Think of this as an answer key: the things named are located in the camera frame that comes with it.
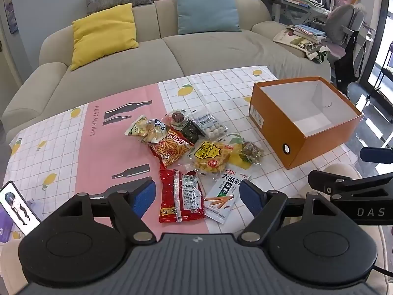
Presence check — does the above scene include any clear packet of brown nuts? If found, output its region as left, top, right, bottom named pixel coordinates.
left=236, top=141, right=265, bottom=163

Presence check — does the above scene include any yellow fried snack packet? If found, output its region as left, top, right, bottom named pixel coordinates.
left=184, top=133, right=243, bottom=177

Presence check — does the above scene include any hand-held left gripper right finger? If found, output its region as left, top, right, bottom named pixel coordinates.
left=237, top=179, right=354, bottom=243

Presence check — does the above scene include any red stick snack packet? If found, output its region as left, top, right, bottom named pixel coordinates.
left=149, top=127, right=196, bottom=168

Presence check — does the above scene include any white green snack packet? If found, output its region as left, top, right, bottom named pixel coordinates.
left=203, top=169, right=252, bottom=225

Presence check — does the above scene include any stack of books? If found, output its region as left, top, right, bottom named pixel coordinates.
left=273, top=28, right=331, bottom=64
left=289, top=25, right=328, bottom=44

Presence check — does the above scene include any clear packet of dark plums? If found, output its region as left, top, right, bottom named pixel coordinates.
left=163, top=110, right=191, bottom=128

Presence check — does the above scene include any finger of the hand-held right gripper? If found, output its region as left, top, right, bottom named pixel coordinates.
left=308, top=170, right=393, bottom=197
left=360, top=147, right=393, bottom=159

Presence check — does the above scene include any red clear-window snack packet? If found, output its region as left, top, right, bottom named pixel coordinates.
left=159, top=168, right=206, bottom=224

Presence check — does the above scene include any checked lemon print tablecloth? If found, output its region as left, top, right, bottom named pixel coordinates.
left=6, top=64, right=360, bottom=244

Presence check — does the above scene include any orange cardboard box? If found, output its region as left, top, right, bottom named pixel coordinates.
left=248, top=77, right=365, bottom=170

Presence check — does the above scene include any beige sofa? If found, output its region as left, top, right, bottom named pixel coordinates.
left=1, top=0, right=332, bottom=144

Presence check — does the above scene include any smartphone with lit screen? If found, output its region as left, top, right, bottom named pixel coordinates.
left=0, top=181, right=42, bottom=236

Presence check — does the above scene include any black hanging bag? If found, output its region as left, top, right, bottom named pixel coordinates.
left=334, top=31, right=368, bottom=84

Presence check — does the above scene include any yellow pillow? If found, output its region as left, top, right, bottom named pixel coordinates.
left=70, top=3, right=139, bottom=71

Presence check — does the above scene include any black metal rack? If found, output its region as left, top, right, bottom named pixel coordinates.
left=367, top=41, right=393, bottom=109

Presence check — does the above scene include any pale green cracker packet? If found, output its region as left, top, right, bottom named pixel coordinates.
left=124, top=115, right=169, bottom=144

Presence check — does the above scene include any grey office chair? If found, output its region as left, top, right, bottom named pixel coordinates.
left=322, top=3, right=376, bottom=59

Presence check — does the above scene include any dark green snack packet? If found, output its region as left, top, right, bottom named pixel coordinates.
left=176, top=120, right=203, bottom=145

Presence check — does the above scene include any clear pack of white balls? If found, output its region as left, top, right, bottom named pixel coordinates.
left=192, top=112, right=228, bottom=139

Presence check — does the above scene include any wall poster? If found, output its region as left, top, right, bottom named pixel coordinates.
left=1, top=0, right=19, bottom=34

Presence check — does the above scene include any blue pillow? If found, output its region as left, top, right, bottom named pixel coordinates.
left=174, top=0, right=242, bottom=36

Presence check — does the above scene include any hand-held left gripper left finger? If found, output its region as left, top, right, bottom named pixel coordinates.
left=41, top=177, right=157, bottom=244

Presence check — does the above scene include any purple box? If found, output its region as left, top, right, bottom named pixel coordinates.
left=0, top=204, right=19, bottom=244

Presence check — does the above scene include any cluttered grey desk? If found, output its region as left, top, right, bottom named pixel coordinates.
left=250, top=0, right=337, bottom=27

